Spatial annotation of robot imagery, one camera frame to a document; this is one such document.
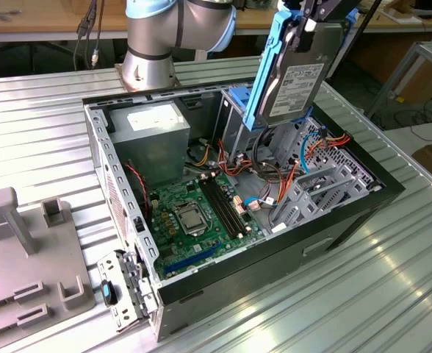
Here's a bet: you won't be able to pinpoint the hard disk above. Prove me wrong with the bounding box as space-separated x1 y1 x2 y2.
242 7 361 132

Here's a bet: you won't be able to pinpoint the red orange power wire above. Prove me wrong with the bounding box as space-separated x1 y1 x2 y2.
320 132 352 149

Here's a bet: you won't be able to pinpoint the grey metal disk bay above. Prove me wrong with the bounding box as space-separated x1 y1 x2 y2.
269 160 384 235

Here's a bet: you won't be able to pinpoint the wooden desk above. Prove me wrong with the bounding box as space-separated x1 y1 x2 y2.
234 3 432 37
0 0 129 43

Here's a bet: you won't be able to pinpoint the black slanted pole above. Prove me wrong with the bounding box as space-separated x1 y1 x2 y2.
324 0 383 79

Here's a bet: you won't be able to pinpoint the blue plastic drive latch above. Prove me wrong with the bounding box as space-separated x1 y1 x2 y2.
228 86 256 111

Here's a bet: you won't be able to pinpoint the grey metal drive cage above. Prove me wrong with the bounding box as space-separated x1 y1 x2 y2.
215 82 307 165

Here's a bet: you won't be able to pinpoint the black RAM slot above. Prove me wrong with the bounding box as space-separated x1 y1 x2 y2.
213 175 251 232
209 176 245 235
204 178 241 237
200 179 236 239

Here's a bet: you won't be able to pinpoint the grey power supply unit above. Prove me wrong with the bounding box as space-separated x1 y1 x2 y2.
107 99 191 188

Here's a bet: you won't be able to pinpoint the metal socket cover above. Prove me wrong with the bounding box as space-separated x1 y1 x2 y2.
173 202 209 239

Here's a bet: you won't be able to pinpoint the silver CPU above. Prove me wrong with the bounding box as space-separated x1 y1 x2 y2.
179 211 205 235

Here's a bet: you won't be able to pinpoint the black open PC case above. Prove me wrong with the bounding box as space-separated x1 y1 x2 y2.
80 73 407 343

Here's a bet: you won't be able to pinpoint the green motherboard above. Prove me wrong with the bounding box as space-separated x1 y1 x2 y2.
148 172 267 282

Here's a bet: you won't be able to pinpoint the blue expansion slot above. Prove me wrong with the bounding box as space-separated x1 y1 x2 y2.
163 244 220 275

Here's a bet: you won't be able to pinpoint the grey parts rack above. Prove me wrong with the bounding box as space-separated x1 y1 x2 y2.
0 186 93 343

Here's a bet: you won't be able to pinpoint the black cable bundle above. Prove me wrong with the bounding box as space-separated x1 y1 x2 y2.
251 128 289 183

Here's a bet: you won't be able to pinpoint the orange red wire bundle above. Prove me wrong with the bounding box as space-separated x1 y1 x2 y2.
259 161 301 207

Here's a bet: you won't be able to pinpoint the red orange drive wires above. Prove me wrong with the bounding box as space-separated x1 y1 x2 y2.
217 138 256 178

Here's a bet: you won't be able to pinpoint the yellow black wire bundle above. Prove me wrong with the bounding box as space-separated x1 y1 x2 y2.
186 144 214 167

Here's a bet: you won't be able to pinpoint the light blue labelled data wire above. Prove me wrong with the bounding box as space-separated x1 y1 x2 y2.
245 196 278 211

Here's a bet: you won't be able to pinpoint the silver slot bracket latch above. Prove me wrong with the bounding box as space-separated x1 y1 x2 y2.
96 249 160 334

